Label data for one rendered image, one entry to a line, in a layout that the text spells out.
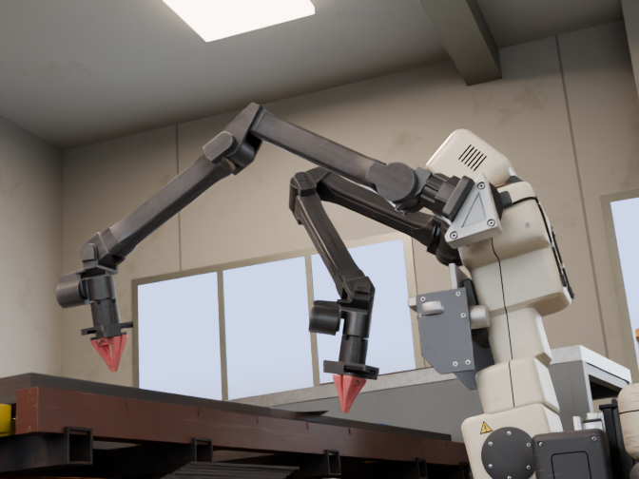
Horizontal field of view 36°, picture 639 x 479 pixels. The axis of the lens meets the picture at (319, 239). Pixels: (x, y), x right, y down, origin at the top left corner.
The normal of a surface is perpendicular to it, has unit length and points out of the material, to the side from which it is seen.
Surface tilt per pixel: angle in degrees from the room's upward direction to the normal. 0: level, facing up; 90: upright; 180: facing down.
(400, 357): 90
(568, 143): 90
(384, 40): 180
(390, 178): 92
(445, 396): 90
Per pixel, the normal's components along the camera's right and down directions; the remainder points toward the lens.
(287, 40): 0.07, 0.95
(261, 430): 0.87, -0.21
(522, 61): -0.36, -0.26
